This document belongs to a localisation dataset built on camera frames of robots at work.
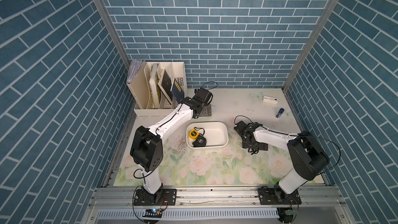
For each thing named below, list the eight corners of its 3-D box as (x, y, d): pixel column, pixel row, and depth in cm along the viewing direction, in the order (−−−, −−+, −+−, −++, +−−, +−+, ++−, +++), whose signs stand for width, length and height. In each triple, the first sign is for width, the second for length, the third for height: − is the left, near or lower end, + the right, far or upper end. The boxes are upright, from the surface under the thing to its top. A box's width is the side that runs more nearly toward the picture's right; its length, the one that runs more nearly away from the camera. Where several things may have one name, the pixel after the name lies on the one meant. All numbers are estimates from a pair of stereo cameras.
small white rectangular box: (262, 101, 116) (263, 98, 114) (262, 97, 119) (264, 95, 117) (276, 104, 115) (278, 101, 112) (276, 100, 117) (278, 97, 115)
